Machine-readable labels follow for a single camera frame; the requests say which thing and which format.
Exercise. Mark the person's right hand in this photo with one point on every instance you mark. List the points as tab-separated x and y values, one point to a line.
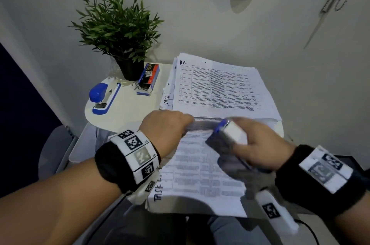
266	149

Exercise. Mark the person's left hand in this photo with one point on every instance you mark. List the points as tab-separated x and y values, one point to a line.
164	132

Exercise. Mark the blue white stapler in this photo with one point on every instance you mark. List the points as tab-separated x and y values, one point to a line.
231	133
99	94

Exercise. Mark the blue staples box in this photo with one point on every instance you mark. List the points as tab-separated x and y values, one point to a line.
149	78

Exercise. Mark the printed paper bundle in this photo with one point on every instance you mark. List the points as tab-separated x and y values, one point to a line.
196	178

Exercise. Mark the stack of printed papers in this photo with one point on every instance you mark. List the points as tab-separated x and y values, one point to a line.
225	88

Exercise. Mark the person's left forearm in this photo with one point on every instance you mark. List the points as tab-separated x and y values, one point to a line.
52	210

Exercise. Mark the person's right forearm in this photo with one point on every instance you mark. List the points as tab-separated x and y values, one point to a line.
355	224

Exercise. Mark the person's grey trousers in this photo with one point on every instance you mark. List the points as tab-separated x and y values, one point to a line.
150	230

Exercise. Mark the green potted plant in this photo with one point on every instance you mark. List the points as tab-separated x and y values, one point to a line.
118	28

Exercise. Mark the grey round stool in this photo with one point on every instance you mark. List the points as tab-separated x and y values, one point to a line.
52	152

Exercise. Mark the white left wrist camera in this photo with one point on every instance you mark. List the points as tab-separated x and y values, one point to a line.
144	188

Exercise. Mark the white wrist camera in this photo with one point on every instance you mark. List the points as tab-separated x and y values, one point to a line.
277	213
144	188

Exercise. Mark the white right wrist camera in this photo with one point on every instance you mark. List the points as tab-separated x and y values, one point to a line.
277	213

